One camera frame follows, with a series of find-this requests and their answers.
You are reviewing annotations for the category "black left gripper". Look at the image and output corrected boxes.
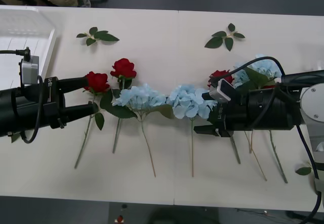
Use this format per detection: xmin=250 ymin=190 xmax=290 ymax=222
xmin=16 ymin=76 xmax=94 ymax=130

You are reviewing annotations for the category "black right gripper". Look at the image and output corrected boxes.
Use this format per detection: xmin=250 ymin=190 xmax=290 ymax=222
xmin=193 ymin=89 xmax=251 ymax=138

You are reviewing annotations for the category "red rose with green stem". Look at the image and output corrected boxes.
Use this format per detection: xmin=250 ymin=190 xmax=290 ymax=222
xmin=99 ymin=58 xmax=139 ymax=154
xmin=74 ymin=71 xmax=111 ymax=169
xmin=207 ymin=69 xmax=241 ymax=165

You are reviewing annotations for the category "loose green leaf twig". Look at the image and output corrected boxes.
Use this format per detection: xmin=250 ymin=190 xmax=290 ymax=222
xmin=76 ymin=26 xmax=120 ymax=47
xmin=204 ymin=23 xmax=246 ymax=52
xmin=295 ymin=162 xmax=313 ymax=176

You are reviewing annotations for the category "shallow white box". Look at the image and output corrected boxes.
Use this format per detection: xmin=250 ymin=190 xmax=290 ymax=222
xmin=0 ymin=5 xmax=58 ymax=92

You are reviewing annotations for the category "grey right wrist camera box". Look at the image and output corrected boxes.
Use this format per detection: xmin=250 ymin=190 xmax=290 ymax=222
xmin=209 ymin=79 xmax=236 ymax=103

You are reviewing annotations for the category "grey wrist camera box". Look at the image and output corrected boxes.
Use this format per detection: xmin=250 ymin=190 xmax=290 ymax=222
xmin=209 ymin=79 xmax=236 ymax=103
xmin=19 ymin=55 xmax=41 ymax=86

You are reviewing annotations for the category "black left looped cable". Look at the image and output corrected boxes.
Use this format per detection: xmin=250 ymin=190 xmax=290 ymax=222
xmin=20 ymin=74 xmax=44 ymax=144

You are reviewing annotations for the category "black looped cable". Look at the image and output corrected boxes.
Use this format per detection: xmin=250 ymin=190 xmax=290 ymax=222
xmin=20 ymin=74 xmax=44 ymax=144
xmin=247 ymin=83 xmax=281 ymax=130

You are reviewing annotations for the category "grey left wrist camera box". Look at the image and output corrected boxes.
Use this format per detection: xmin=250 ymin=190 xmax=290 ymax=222
xmin=19 ymin=55 xmax=41 ymax=86

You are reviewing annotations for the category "black right camera cable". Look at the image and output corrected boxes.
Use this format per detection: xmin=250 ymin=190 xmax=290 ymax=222
xmin=210 ymin=56 xmax=284 ymax=88

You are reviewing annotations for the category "black camera cable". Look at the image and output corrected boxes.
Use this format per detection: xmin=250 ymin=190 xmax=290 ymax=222
xmin=210 ymin=56 xmax=284 ymax=88
xmin=0 ymin=46 xmax=31 ymax=57

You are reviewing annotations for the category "black right looped cable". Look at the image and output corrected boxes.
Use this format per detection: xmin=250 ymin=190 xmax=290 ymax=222
xmin=247 ymin=83 xmax=281 ymax=130

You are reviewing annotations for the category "black left camera cable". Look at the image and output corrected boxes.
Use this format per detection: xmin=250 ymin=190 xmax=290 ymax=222
xmin=0 ymin=46 xmax=31 ymax=57

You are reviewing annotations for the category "dark cable along torso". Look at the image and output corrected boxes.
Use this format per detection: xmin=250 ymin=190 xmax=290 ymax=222
xmin=296 ymin=125 xmax=324 ymax=224

